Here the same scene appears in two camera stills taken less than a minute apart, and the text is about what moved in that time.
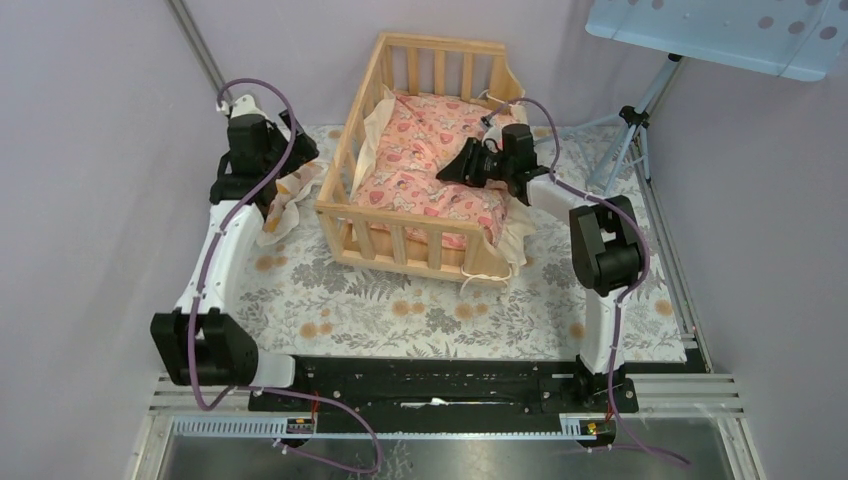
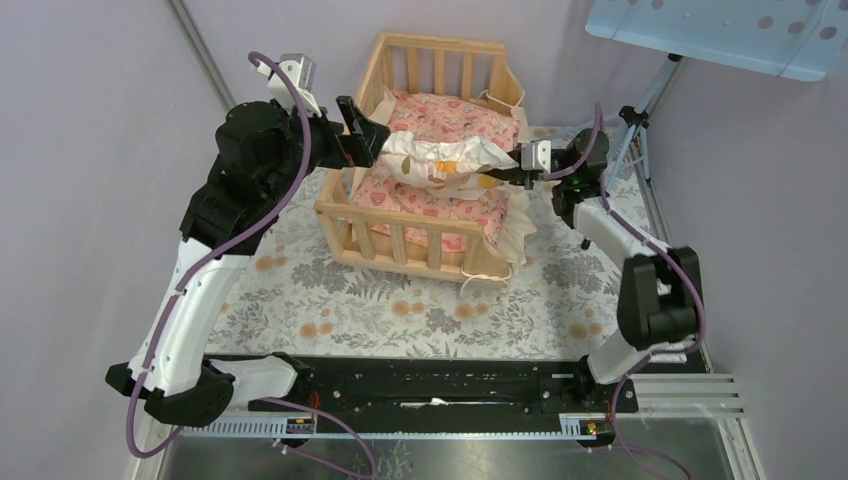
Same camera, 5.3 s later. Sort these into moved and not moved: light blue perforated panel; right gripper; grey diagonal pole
Moved: right gripper
Not moved: grey diagonal pole; light blue perforated panel
